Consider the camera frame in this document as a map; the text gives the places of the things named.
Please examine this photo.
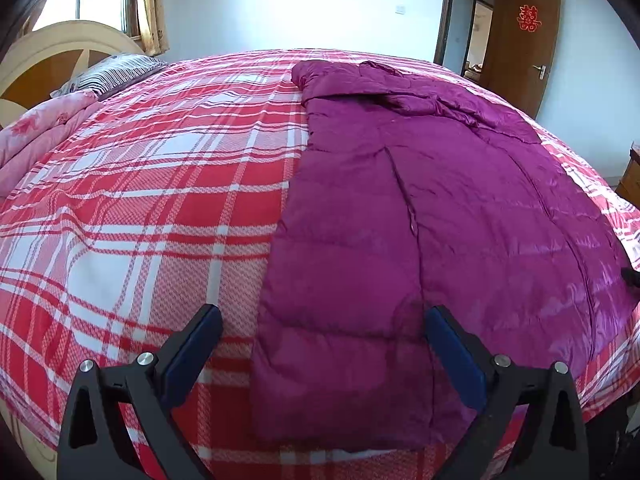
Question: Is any purple quilted down jacket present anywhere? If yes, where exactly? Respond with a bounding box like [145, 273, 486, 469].
[250, 59, 640, 453]

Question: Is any red plaid bed sheet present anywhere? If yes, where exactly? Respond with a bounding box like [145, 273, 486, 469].
[0, 49, 640, 480]

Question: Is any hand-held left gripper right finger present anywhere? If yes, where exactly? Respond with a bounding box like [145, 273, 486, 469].
[425, 305, 591, 480]

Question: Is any brown wooden door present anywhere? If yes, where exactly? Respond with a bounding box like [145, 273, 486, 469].
[482, 0, 562, 121]

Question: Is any narrow yellow curtain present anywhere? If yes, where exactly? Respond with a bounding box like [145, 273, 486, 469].
[136, 0, 171, 57]

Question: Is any brown door frame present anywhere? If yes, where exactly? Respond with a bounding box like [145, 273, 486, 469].
[434, 0, 511, 78]

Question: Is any wooden cabinet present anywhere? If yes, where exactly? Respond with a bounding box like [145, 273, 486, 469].
[614, 141, 640, 201]

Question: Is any red paper door decoration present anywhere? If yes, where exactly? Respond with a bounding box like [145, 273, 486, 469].
[516, 4, 541, 32]

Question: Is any pink floral quilt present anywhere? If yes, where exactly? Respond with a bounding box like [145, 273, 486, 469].
[0, 91, 101, 196]

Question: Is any cream and brown headboard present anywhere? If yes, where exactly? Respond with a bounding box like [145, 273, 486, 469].
[0, 20, 146, 131]

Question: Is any striped pillow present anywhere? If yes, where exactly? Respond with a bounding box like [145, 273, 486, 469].
[50, 54, 168, 98]

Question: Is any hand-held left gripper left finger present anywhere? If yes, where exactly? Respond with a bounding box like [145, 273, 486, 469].
[56, 304, 224, 480]

